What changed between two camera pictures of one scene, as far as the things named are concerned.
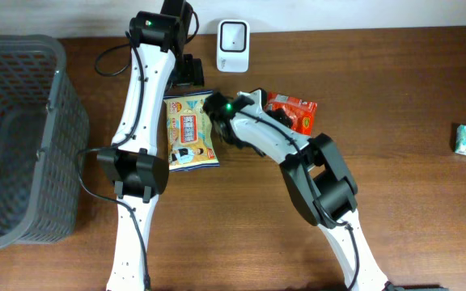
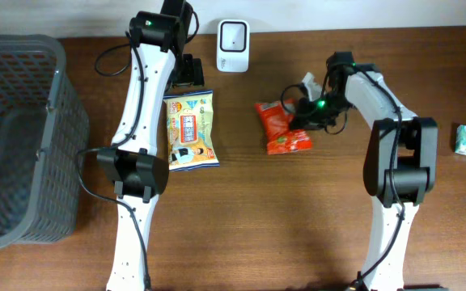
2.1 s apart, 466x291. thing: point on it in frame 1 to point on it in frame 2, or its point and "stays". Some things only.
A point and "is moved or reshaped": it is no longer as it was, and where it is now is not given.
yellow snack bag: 190,144 stays
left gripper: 193,73 stays
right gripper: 281,115 to 306,117
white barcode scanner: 233,45 stays
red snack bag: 291,112 is moved or reshaped
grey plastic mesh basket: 31,141 stays
